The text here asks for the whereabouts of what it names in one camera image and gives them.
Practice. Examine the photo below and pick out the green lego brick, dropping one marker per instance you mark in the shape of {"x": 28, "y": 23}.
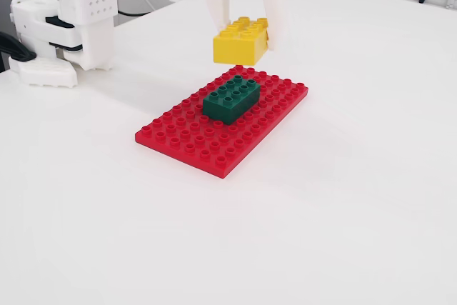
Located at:
{"x": 228, "y": 105}

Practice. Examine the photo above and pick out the white arm base clamp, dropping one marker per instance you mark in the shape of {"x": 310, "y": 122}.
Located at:
{"x": 43, "y": 73}

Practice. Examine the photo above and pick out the red lego baseplate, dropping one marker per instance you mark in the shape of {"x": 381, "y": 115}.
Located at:
{"x": 178, "y": 137}

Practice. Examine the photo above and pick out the yellow lego brick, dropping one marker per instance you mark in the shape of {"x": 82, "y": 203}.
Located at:
{"x": 235, "y": 49}

